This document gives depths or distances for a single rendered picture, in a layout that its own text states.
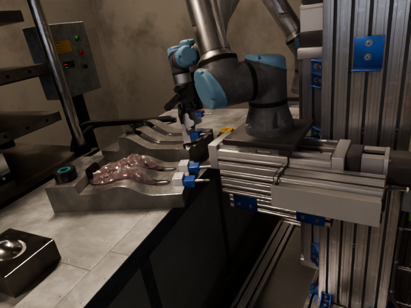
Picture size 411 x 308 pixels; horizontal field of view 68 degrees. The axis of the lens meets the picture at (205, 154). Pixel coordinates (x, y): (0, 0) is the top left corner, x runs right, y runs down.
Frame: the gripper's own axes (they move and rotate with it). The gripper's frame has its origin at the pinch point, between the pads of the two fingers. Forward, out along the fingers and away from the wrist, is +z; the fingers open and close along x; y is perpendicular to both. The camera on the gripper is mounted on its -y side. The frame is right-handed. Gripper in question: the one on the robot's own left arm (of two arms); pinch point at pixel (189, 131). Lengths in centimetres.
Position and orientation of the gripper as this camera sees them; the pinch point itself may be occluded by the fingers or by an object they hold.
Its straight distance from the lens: 135.0
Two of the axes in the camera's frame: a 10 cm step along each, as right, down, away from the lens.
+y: 8.8, -0.8, -4.7
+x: 4.3, -2.8, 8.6
